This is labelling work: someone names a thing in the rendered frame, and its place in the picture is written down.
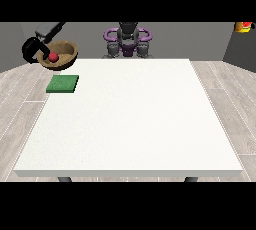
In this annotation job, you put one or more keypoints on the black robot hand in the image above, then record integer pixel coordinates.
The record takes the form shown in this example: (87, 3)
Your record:
(28, 48)
(252, 25)

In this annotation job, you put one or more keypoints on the yellow cup with melon print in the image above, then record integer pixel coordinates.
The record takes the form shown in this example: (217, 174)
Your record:
(241, 27)

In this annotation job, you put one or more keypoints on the brown wooden bowl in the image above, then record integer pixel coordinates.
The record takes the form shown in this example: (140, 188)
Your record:
(66, 54)

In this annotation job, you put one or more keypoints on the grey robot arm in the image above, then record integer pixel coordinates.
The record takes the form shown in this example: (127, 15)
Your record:
(46, 31)

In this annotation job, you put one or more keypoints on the small red ball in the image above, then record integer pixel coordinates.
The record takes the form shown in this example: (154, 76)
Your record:
(53, 57)

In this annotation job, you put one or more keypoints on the green square pad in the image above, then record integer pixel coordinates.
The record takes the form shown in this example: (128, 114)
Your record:
(62, 83)

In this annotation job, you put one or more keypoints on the dark table leg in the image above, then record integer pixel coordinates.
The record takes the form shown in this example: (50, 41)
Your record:
(64, 179)
(191, 179)

